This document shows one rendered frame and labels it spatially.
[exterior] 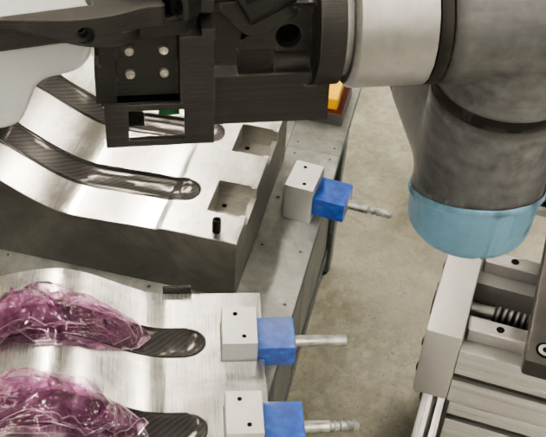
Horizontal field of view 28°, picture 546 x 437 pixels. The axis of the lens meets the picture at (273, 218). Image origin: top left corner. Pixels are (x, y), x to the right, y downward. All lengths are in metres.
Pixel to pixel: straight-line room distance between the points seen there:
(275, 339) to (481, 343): 0.23
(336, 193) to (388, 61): 0.81
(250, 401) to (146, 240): 0.26
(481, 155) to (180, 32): 0.18
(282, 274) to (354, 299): 1.07
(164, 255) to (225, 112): 0.70
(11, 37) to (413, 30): 0.18
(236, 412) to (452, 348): 0.21
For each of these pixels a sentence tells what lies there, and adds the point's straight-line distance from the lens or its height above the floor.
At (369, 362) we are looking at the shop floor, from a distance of 2.24.
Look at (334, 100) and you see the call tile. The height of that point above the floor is 0.84.
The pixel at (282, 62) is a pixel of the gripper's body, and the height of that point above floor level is 1.42.
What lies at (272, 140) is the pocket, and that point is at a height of 0.87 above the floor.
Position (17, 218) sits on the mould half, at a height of 0.86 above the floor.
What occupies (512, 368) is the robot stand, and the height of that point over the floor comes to 0.97.
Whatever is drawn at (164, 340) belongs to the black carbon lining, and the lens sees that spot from 1.14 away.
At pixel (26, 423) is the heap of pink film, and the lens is 1.02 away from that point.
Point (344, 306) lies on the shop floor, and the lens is 2.33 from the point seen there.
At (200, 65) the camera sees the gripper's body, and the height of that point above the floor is 1.43.
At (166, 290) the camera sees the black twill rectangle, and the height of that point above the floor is 0.86.
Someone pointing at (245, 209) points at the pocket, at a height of 0.86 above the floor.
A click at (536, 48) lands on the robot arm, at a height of 1.44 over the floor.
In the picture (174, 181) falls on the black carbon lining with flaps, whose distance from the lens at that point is 1.26.
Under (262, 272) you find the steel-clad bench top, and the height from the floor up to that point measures 0.80.
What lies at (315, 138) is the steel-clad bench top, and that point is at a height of 0.80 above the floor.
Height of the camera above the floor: 1.73
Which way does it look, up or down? 44 degrees down
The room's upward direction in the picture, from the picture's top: 4 degrees clockwise
